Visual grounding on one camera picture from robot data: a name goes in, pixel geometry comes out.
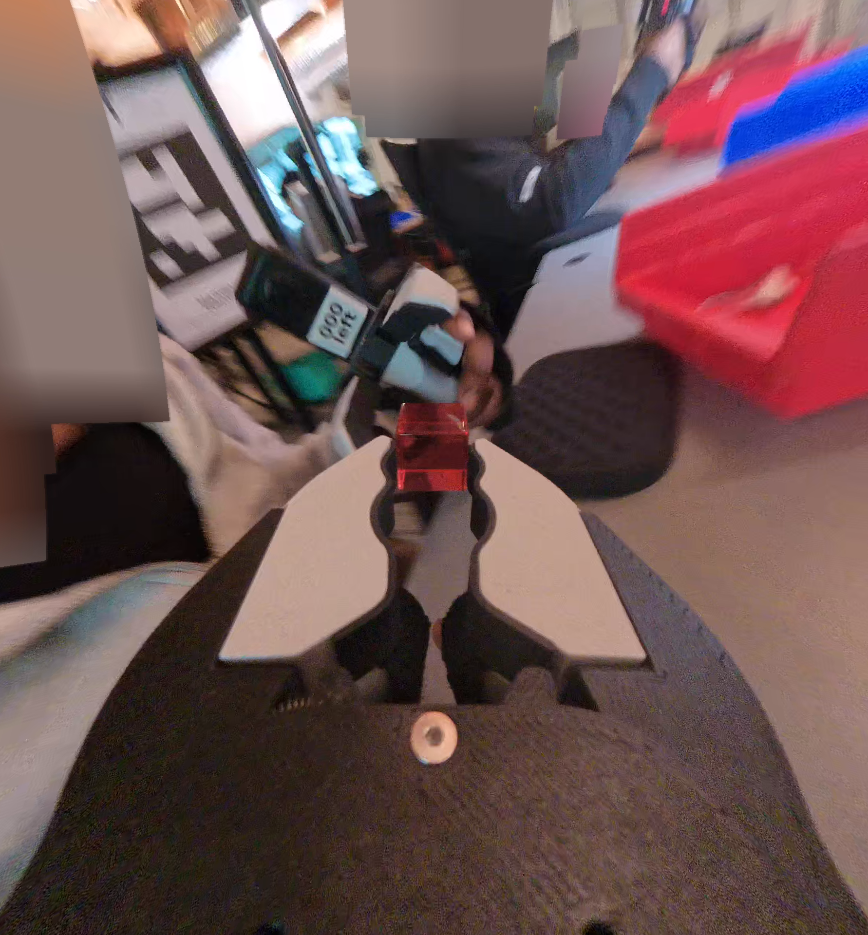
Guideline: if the red transparent cube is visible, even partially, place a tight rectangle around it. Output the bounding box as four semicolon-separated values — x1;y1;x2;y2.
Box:
394;402;473;492

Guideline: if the blue storage bin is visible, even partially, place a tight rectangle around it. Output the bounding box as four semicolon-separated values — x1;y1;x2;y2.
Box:
722;33;868;167

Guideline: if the person's left forearm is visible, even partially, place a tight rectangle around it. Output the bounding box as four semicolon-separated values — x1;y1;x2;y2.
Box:
164;343;365;527

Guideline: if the person's grey hoodie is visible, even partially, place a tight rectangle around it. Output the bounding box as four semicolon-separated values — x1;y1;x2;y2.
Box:
0;336;365;935

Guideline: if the person's left hand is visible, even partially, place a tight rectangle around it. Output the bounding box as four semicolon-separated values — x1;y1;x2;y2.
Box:
450;307;514;430

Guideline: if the green plastic bin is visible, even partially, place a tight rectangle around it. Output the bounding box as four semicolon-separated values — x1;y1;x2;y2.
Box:
283;353;346;404

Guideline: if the black mesh wrist rest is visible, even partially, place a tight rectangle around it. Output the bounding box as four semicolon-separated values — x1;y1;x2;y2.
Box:
491;342;685;503

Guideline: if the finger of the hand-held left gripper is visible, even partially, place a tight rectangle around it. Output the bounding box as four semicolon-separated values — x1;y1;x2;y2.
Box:
384;329;468;404
392;265;460;324

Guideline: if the black tripod stand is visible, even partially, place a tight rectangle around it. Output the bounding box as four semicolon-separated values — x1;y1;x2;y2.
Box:
246;0;368;255

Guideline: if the black framed marker sign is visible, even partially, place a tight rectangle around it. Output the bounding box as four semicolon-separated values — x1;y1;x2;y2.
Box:
96;57;283;353

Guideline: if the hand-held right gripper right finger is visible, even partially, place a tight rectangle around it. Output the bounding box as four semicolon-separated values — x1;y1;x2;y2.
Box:
440;437;648;704

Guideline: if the person's black shirt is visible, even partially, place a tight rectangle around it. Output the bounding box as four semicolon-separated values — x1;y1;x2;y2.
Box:
0;422;210;609

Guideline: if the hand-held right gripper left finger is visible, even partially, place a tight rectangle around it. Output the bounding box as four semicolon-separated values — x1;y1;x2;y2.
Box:
218;437;433;704

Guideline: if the red storage bin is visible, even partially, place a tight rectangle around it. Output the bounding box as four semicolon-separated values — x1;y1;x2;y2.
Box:
649;33;833;150
615;110;868;419

